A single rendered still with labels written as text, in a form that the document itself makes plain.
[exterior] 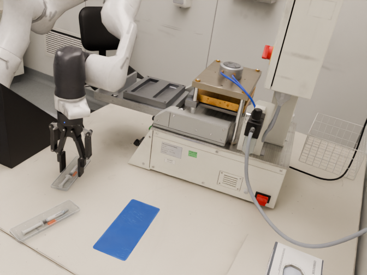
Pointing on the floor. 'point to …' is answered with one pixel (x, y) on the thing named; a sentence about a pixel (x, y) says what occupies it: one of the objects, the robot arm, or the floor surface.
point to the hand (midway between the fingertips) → (71, 165)
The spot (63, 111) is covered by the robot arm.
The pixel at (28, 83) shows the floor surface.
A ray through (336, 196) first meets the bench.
